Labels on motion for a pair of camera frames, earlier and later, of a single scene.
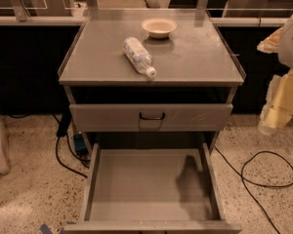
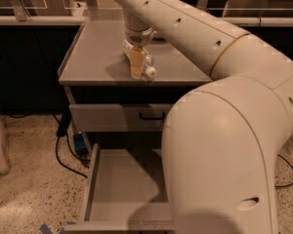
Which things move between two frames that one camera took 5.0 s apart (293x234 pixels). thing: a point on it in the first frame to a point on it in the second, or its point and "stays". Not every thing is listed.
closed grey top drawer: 150,117 stays
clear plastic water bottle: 139,57 stays
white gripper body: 292,44 to 138,39
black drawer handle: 151,118 stays
